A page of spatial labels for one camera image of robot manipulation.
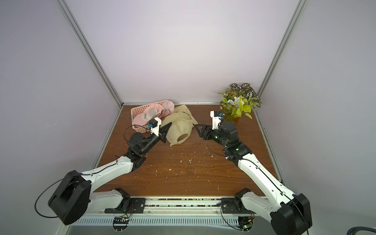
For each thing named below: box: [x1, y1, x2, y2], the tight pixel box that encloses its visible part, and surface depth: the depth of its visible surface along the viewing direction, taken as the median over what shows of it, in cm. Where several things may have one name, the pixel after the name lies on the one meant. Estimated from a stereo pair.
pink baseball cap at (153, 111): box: [133, 103, 166, 127], surface depth 108 cm
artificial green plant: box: [217, 83, 262, 119], surface depth 94 cm
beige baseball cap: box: [160, 111, 194, 147], surface depth 91 cm
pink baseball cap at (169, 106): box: [159, 99, 175, 121], surface depth 106 cm
